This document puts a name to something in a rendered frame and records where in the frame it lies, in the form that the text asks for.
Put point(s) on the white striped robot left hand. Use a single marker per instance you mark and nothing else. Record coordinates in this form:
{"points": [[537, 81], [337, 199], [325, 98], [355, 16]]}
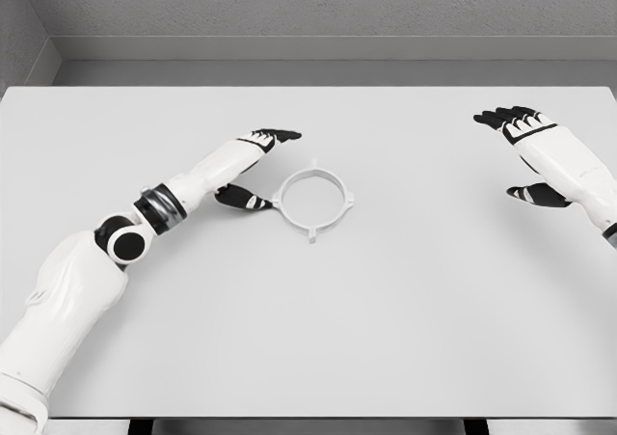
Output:
{"points": [[231, 157]]}

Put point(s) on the white striped robot right hand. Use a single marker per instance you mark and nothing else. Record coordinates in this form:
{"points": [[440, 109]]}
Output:
{"points": [[554, 160]]}

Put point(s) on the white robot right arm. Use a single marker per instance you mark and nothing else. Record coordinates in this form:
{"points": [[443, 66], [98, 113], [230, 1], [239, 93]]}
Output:
{"points": [[605, 198]]}

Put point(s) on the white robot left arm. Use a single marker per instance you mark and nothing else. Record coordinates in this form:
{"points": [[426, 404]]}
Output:
{"points": [[72, 280]]}

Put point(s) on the white round pipe clamp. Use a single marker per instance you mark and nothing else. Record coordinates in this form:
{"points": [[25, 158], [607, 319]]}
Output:
{"points": [[315, 229]]}

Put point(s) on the wide white table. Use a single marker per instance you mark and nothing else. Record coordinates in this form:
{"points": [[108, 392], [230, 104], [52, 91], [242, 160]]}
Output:
{"points": [[385, 309]]}

